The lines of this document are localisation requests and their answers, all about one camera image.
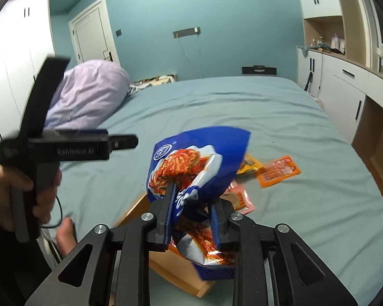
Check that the blue cloth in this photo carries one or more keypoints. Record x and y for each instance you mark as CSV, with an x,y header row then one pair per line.
x,y
306,49

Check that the person's left forearm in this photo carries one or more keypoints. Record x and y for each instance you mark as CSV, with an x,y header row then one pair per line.
x,y
0,245

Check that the pink snack packet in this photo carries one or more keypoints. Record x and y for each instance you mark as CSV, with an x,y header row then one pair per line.
x,y
242,200

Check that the bed with teal sheet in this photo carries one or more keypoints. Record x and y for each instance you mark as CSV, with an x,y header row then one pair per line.
x,y
242,108

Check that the open cardboard box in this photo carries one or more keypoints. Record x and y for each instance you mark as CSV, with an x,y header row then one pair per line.
x,y
161,79

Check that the wooden box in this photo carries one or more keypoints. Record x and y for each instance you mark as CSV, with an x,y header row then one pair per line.
x,y
185,285

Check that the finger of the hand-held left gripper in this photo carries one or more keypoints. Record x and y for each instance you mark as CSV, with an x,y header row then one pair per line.
x,y
124,142

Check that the white door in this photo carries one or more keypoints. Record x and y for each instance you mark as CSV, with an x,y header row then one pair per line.
x,y
92,32

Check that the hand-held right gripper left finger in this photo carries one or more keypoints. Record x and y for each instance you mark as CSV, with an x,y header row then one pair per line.
x,y
167,220

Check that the person's bare foot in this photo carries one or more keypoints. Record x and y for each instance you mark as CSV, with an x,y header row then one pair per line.
x,y
65,237

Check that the orange sausage packet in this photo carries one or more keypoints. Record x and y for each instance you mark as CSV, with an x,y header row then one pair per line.
x,y
277,172

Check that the pink bottle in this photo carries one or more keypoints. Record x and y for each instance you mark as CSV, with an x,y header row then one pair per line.
x,y
337,43

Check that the white cabinet desk unit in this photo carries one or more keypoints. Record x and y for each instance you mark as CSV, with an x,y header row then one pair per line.
x,y
341,89

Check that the wooden wall bracket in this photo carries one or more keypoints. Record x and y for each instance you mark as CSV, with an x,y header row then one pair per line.
x,y
186,32

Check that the blue snack bag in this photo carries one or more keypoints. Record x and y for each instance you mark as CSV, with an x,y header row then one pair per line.
x,y
210,146

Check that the person's left hand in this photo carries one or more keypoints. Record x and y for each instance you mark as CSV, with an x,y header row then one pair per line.
x,y
0,181

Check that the window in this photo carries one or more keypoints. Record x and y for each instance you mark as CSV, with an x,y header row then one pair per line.
x,y
381,22

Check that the white wardrobe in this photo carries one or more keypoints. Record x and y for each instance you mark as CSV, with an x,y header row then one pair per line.
x,y
16,54

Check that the patterned cloth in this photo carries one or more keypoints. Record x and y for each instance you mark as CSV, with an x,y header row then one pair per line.
x,y
139,88

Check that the black box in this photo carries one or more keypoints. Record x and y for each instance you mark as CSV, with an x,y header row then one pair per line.
x,y
258,70

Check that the yellow snack packet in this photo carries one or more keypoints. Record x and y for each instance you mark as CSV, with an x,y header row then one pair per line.
x,y
250,165

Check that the lilac pillow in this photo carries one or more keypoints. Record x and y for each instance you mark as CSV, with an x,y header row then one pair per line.
x,y
89,92

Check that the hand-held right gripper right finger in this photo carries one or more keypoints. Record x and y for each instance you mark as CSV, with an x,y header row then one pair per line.
x,y
215,229

